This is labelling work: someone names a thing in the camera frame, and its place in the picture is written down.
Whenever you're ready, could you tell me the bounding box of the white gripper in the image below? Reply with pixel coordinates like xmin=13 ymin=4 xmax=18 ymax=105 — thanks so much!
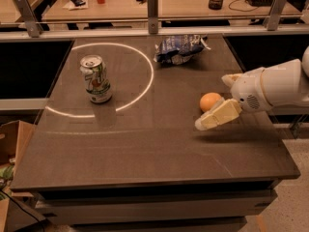
xmin=195 ymin=69 xmax=272 ymax=131

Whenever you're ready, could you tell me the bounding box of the orange fruit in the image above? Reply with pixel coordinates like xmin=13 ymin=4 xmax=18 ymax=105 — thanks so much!
xmin=200 ymin=93 xmax=221 ymax=112

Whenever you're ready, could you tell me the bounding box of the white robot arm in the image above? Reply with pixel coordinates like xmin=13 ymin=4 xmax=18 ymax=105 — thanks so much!
xmin=195 ymin=46 xmax=309 ymax=131

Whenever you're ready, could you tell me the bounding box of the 7up soda can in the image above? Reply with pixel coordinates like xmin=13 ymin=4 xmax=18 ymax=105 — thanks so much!
xmin=79 ymin=55 xmax=112 ymax=103

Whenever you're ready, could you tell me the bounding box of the blue chip bag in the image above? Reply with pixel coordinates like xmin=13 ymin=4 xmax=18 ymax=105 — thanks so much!
xmin=154 ymin=34 xmax=211 ymax=65

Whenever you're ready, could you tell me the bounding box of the black mesh pen cup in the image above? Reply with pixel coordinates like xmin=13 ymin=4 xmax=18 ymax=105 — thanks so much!
xmin=209 ymin=0 xmax=224 ymax=10

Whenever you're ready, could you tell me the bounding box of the grey drawer cabinet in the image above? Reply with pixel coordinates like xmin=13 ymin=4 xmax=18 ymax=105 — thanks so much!
xmin=36 ymin=181 xmax=276 ymax=225

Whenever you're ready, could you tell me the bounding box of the cardboard box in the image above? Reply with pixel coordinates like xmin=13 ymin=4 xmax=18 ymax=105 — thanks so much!
xmin=0 ymin=121 xmax=36 ymax=232

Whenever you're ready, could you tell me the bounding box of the black cable on desk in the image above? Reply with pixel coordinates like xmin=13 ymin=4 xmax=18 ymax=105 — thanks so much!
xmin=228 ymin=0 xmax=260 ymax=13

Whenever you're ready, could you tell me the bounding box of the metal rail bracket right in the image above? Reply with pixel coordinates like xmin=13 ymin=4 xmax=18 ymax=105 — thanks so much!
xmin=264 ymin=0 xmax=287 ymax=31

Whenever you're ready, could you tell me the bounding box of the metal rail bracket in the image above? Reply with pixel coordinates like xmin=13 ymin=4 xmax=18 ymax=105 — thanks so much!
xmin=264 ymin=0 xmax=287 ymax=31
xmin=147 ymin=0 xmax=158 ymax=34
xmin=14 ymin=0 xmax=42 ymax=38

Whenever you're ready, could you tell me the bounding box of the metal rail bracket middle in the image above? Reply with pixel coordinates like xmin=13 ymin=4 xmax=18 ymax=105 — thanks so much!
xmin=147 ymin=0 xmax=158 ymax=34

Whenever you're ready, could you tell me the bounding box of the metal rail bracket left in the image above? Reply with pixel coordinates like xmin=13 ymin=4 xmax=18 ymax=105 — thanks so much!
xmin=14 ymin=0 xmax=42 ymax=38

